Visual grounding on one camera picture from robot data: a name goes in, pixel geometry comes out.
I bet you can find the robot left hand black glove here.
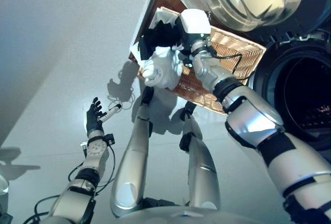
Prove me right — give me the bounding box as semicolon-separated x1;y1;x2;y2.
85;97;123;137

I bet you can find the robot right hand black glove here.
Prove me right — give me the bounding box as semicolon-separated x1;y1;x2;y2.
175;9;213;53

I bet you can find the long black garment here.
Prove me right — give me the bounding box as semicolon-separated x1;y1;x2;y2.
139;18;187;61

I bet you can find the round glass washing machine door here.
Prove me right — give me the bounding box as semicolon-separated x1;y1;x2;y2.
201;0;331;44

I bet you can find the grey front-load washing machine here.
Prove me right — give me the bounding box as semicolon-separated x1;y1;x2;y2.
248;0;331;150

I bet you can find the dark brown wooden stand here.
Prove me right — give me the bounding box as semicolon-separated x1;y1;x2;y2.
128;0;188;63

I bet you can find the rectangular wicker laundry tray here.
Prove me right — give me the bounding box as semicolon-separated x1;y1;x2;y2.
137;6;267;116

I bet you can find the silver robot left leg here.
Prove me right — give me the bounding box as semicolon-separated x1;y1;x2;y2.
109;86;156;218

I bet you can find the silver robot leg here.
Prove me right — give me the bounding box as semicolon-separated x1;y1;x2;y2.
109;86;156;218
179;102;222;211

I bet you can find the light grey white hoodie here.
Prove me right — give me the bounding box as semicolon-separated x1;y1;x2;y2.
129;9;183;91

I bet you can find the silver robot right leg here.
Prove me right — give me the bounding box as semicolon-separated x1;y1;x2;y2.
179;102;222;211

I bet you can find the grey robot torso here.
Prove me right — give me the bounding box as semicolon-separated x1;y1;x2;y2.
111;205;285;224

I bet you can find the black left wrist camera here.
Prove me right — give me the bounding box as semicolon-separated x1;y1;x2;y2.
104;133;116;146

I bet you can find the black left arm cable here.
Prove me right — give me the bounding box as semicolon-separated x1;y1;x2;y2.
68;143;116;191

